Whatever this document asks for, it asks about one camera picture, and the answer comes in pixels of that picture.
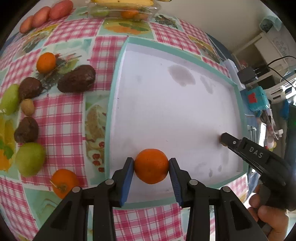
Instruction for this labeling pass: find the black power adapter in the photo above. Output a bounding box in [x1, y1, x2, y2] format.
[237, 66, 257, 84]

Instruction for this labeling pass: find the teal box red label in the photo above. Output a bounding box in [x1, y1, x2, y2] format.
[244, 86, 270, 118]

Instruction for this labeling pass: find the orange tangerine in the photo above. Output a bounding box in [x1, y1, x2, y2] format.
[134, 149, 169, 185]
[36, 52, 56, 74]
[50, 169, 80, 199]

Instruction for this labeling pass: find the orange tangerine on tablecloth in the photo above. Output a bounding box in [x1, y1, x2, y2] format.
[36, 52, 56, 74]

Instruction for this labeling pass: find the person's right hand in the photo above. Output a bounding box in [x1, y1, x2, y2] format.
[248, 185, 289, 241]

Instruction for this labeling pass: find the red apple left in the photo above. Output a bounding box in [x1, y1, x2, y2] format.
[20, 16, 34, 34]

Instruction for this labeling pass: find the white tray teal rim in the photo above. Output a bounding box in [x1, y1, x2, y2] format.
[104, 37, 250, 209]

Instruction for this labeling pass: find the green mango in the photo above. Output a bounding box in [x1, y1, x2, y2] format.
[15, 142, 46, 178]
[1, 84, 20, 115]

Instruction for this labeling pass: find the small dark avocado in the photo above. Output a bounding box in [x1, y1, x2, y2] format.
[18, 77, 43, 100]

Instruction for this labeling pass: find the brown kiwi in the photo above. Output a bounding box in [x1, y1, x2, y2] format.
[21, 99, 35, 116]

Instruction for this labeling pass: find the clear plastic fruit container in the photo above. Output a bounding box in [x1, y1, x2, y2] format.
[87, 3, 161, 22]

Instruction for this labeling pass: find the yellow banana bunch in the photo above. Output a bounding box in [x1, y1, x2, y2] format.
[91, 0, 155, 8]

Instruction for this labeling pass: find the red apple right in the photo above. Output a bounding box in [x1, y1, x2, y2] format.
[49, 0, 73, 20]

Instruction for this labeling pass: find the red apple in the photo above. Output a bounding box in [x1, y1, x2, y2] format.
[20, 16, 34, 34]
[49, 0, 73, 20]
[32, 6, 51, 28]

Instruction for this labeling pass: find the large dark avocado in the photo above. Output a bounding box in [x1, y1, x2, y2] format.
[57, 65, 96, 93]

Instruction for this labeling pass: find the white shelf unit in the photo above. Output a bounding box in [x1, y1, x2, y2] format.
[232, 32, 295, 103]

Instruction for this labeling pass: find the red apple middle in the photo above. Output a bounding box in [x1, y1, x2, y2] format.
[32, 6, 51, 28]

